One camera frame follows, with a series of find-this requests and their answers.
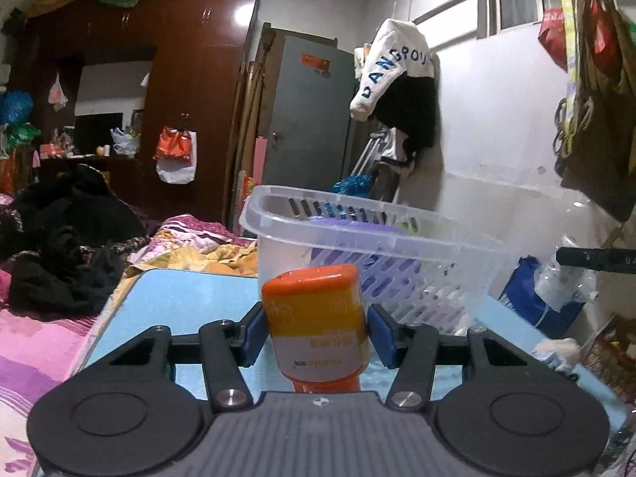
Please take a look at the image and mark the orange yellow bottle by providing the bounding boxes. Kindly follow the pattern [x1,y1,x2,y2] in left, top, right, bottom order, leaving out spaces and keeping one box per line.
[261,264,370,393]

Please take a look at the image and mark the white blue plush toy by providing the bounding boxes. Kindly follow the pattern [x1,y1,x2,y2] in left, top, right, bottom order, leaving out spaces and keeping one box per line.
[531,338,581,375]

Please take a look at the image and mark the clear plastic water bottle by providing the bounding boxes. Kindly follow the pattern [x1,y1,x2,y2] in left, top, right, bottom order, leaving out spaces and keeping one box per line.
[533,254,598,311]

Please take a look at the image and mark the large purple tissue pack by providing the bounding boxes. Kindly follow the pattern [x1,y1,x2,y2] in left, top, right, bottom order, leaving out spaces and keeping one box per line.
[308,217,424,296]

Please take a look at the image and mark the white perforated plastic basket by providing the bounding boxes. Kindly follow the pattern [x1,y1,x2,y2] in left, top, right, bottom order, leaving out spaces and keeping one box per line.
[239,185,510,334]

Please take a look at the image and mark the olive hanging cloth bag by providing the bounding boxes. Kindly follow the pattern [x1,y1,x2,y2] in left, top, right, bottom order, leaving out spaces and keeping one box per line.
[553,0,635,222]

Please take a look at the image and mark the blue shopping bag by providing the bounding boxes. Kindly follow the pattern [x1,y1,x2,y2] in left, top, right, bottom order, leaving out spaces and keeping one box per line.
[498,255,588,338]

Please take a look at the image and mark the pink floral bedding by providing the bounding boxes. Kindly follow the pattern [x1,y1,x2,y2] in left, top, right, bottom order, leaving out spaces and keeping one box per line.
[125,214,258,278]

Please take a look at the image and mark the blue plastic bag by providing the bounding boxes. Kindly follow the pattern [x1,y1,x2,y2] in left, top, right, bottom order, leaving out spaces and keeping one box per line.
[330,175,375,198]

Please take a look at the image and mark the red white plastic bag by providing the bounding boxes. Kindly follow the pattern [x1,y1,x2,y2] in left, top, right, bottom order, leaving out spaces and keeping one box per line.
[153,126,197,185]

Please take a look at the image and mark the pile of black clothes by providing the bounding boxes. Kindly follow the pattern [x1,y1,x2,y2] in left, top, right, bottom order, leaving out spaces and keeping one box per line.
[1,165,149,321]

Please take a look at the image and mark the grey metal door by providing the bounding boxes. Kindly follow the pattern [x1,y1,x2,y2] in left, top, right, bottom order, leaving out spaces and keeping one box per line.
[262,37,355,191]

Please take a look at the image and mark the red hanging bag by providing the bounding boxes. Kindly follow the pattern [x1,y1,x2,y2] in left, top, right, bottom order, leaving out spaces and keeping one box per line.
[538,8,567,71]

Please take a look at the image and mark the black hanging garment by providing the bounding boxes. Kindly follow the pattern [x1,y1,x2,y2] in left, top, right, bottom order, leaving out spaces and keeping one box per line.
[373,73,438,161]

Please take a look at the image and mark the dark red wooden wardrobe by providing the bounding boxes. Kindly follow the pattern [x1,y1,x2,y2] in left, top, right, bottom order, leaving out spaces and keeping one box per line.
[9,0,259,222]

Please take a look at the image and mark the white hoodie blue letters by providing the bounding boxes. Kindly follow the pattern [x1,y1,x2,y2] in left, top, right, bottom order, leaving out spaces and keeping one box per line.
[349,18,434,122]

